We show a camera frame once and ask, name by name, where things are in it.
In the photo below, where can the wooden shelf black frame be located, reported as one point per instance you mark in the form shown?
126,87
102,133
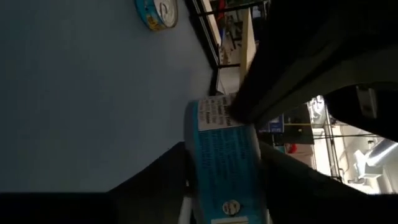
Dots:
247,46

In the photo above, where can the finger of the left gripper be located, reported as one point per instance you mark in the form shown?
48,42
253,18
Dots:
311,37

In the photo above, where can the black metal rig frame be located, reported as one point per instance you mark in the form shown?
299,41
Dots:
203,34

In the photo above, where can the blue table mat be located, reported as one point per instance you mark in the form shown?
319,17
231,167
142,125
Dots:
77,93

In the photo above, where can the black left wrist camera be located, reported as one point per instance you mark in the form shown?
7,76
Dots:
348,105

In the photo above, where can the teal label tuna can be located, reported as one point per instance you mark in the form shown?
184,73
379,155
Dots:
157,14
227,161

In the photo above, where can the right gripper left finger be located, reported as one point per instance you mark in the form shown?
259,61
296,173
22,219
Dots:
140,199

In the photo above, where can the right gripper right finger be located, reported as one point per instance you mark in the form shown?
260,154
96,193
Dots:
311,202

